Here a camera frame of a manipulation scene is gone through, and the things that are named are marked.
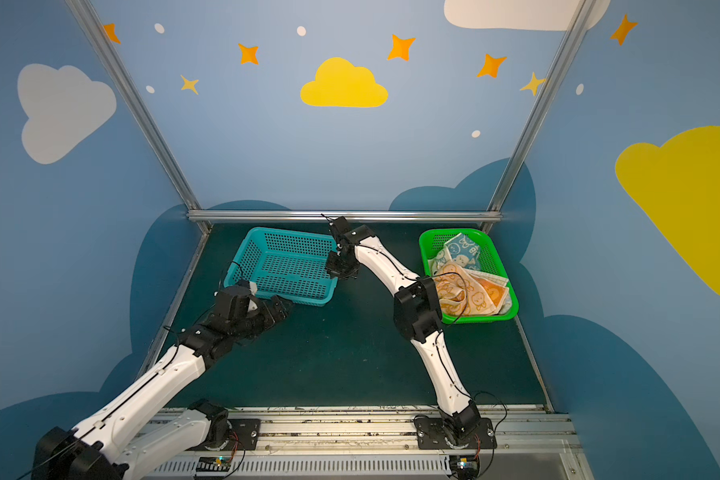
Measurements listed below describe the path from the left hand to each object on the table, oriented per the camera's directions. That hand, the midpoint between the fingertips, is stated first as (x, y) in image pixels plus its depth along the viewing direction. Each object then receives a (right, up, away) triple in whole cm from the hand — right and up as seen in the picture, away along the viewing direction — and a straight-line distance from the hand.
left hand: (284, 308), depth 82 cm
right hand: (+12, +9, +14) cm, 21 cm away
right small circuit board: (+47, -38, -8) cm, 62 cm away
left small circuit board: (-16, -38, -8) cm, 42 cm away
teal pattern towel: (+59, +16, +26) cm, 67 cm away
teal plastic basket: (-7, +12, +27) cm, 30 cm away
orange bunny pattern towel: (+52, +3, +8) cm, 53 cm away
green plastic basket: (+67, +13, +22) cm, 72 cm away
